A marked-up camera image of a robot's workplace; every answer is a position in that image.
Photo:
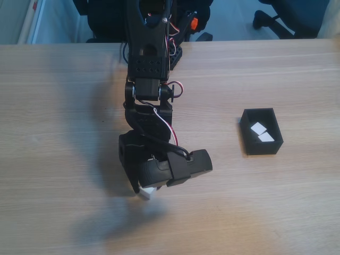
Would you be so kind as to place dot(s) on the black oval webcam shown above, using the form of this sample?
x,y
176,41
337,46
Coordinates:
x,y
202,163

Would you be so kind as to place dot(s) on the white cube block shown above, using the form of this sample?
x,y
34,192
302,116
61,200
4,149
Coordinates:
x,y
266,137
147,194
258,128

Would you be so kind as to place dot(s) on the black clamp with orange button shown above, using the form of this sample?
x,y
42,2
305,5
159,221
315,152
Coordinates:
x,y
192,24

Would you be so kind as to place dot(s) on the dark rectangular open box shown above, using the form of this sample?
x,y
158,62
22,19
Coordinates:
x,y
265,148

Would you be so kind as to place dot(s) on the black camera mounting bracket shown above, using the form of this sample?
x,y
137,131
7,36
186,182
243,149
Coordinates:
x,y
179,167

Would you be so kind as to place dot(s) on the white panel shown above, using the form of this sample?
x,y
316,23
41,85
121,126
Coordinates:
x,y
29,21

